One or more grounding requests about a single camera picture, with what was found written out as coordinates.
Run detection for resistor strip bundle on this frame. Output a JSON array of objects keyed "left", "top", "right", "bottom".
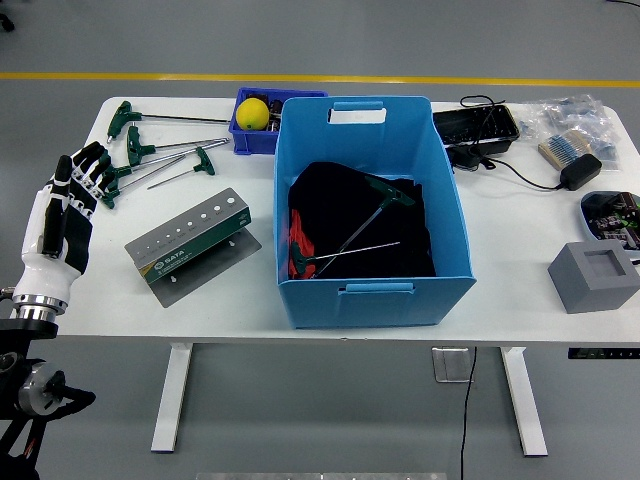
[{"left": 537, "top": 130, "right": 596, "bottom": 171}]

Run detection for grey block with recess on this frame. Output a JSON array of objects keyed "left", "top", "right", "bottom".
[{"left": 547, "top": 239, "right": 640, "bottom": 315}]

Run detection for light blue tray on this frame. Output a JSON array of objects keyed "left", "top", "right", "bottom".
[{"left": 579, "top": 189, "right": 640, "bottom": 261}]

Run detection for large blue plastic box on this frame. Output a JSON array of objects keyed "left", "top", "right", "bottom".
[{"left": 273, "top": 95, "right": 477, "bottom": 330}]

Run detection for red cloth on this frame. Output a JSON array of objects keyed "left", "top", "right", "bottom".
[{"left": 289, "top": 208, "right": 317, "bottom": 281}]

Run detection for green metal wrench holder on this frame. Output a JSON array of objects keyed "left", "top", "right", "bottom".
[{"left": 123, "top": 187, "right": 264, "bottom": 309}]

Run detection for large green T-handle hex wrench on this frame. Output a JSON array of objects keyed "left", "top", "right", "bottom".
[{"left": 313, "top": 174, "right": 418, "bottom": 279}]

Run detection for small dark blue bin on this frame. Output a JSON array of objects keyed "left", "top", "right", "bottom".
[{"left": 228, "top": 86, "right": 330, "bottom": 156}]

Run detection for black cloth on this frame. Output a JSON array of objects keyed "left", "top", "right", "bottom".
[{"left": 288, "top": 160, "right": 437, "bottom": 280}]

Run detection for dark electronic parts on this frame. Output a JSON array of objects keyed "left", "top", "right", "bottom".
[{"left": 247, "top": 91, "right": 285, "bottom": 132}]

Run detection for black plastic tray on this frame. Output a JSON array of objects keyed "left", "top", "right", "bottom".
[{"left": 432, "top": 104, "right": 521, "bottom": 151}]

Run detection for white table leg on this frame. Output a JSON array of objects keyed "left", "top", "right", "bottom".
[
  {"left": 499, "top": 346, "right": 550, "bottom": 457},
  {"left": 150, "top": 343, "right": 195, "bottom": 455}
]

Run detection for black adapter cable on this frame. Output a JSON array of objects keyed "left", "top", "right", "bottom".
[{"left": 452, "top": 93, "right": 565, "bottom": 192}]

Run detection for black power adapter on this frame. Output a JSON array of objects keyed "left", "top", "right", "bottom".
[{"left": 558, "top": 153, "right": 603, "bottom": 191}]

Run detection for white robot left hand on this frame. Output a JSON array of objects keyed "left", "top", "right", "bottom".
[{"left": 12, "top": 141, "right": 112, "bottom": 303}]

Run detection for yellow ball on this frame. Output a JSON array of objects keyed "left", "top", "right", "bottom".
[{"left": 235, "top": 97, "right": 272, "bottom": 132}]

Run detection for clear plastic component bags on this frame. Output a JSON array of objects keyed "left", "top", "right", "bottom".
[{"left": 517, "top": 93, "right": 621, "bottom": 174}]

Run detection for metal floor socket plate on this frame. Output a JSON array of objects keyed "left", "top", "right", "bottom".
[{"left": 432, "top": 346, "right": 476, "bottom": 384}]

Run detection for black hanging cable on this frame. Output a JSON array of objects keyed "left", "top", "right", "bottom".
[{"left": 458, "top": 346, "right": 479, "bottom": 480}]

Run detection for black table control panel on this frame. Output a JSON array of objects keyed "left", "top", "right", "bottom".
[{"left": 567, "top": 347, "right": 640, "bottom": 360}]

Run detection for black plug block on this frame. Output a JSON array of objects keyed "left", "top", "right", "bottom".
[{"left": 449, "top": 146, "right": 496, "bottom": 174}]

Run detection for small green T-handle hex wrench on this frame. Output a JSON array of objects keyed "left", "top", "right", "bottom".
[{"left": 146, "top": 146, "right": 217, "bottom": 190}]

